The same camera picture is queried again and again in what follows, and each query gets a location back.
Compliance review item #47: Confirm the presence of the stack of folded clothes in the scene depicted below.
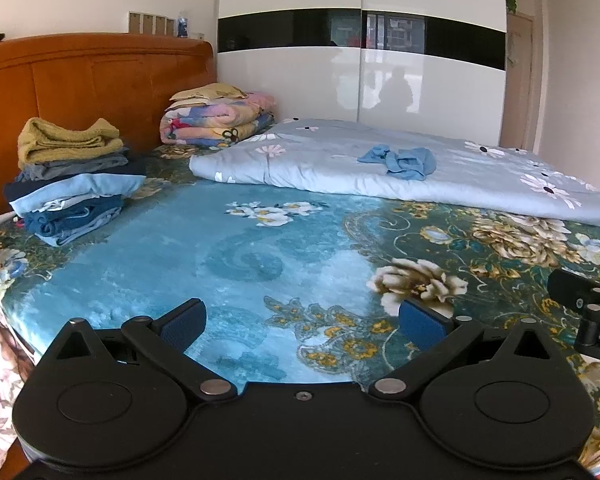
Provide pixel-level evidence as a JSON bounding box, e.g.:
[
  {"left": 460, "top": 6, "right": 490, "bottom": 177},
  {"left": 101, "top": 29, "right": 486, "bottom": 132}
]
[{"left": 3, "top": 117, "right": 147, "bottom": 248}]

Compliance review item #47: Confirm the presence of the beige door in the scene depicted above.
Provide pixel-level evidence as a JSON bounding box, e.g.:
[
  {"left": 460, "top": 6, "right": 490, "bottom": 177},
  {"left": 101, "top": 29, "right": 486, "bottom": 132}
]
[{"left": 499, "top": 14, "right": 536, "bottom": 151}]

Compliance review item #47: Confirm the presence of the blue garment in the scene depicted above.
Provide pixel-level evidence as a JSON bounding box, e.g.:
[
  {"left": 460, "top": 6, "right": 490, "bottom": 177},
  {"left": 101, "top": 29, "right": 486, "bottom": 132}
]
[{"left": 357, "top": 144, "right": 437, "bottom": 181}]

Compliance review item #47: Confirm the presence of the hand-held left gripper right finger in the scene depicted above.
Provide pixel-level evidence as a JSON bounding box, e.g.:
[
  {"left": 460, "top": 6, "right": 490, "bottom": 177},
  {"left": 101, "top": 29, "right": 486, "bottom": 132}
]
[{"left": 369, "top": 299, "right": 556, "bottom": 402}]

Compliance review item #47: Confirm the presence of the teal floral blanket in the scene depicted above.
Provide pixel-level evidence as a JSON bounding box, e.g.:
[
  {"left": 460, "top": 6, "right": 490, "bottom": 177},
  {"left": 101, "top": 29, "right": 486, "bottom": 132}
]
[{"left": 0, "top": 144, "right": 600, "bottom": 476}]

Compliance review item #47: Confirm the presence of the wooden bed headboard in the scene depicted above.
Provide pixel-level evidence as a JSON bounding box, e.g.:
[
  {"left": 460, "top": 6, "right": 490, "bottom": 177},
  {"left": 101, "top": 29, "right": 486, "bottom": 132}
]
[{"left": 0, "top": 33, "right": 217, "bottom": 235}]

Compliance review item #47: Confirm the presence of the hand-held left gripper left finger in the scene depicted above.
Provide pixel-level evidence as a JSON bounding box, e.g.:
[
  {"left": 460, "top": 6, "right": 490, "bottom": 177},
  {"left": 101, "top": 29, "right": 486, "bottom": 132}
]
[{"left": 55, "top": 298, "right": 237, "bottom": 402}]

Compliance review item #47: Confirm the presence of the white wardrobe with black stripe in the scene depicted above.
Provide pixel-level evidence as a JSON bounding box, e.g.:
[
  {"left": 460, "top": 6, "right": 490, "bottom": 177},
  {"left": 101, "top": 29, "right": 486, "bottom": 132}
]
[{"left": 216, "top": 0, "right": 509, "bottom": 147}]

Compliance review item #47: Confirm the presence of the light blue floral duvet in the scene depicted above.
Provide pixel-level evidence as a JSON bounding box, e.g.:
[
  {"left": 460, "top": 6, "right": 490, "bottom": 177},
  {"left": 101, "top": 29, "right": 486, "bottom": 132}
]
[{"left": 189, "top": 117, "right": 600, "bottom": 227}]

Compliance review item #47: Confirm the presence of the folded pink floral quilt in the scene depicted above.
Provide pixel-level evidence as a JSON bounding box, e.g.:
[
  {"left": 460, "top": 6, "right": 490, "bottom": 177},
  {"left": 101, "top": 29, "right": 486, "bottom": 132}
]
[{"left": 159, "top": 92, "right": 277, "bottom": 149}]

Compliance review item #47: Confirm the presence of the beige pillow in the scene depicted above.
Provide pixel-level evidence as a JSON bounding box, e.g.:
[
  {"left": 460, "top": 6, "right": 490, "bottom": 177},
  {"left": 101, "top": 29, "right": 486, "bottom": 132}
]
[{"left": 169, "top": 82, "right": 249, "bottom": 107}]

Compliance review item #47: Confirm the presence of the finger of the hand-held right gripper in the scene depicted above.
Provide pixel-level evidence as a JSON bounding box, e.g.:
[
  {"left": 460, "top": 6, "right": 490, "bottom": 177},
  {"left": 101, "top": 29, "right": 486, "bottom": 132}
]
[{"left": 547, "top": 268, "right": 600, "bottom": 357}]

